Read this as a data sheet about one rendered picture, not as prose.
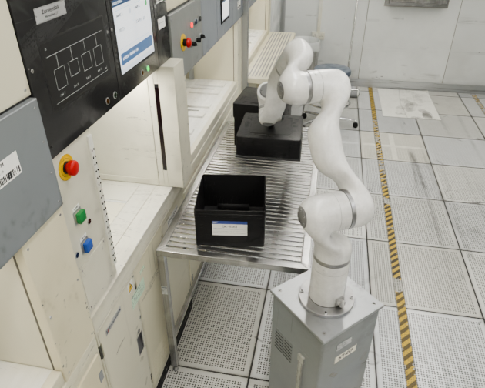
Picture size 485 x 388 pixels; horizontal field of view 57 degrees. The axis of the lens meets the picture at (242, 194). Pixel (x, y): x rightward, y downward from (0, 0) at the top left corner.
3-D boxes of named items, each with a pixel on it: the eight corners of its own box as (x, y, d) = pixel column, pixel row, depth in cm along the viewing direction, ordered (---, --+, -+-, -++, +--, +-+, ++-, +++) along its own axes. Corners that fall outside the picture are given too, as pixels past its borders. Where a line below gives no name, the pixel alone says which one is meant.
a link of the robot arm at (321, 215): (357, 264, 142) (369, 202, 130) (303, 275, 138) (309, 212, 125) (339, 241, 152) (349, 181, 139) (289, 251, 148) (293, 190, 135)
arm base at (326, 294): (366, 302, 154) (374, 261, 144) (324, 326, 145) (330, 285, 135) (327, 271, 167) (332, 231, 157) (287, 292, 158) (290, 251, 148)
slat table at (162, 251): (295, 392, 208) (308, 269, 168) (172, 371, 218) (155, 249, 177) (312, 227, 316) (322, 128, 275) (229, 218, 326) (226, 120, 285)
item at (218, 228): (195, 245, 180) (192, 210, 170) (203, 206, 203) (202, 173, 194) (264, 247, 179) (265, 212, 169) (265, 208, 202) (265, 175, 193)
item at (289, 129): (300, 162, 198) (302, 135, 191) (234, 157, 202) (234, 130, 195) (302, 134, 223) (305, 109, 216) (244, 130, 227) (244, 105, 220)
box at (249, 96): (282, 151, 249) (284, 108, 235) (232, 145, 255) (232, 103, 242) (291, 130, 272) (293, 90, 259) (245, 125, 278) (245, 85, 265)
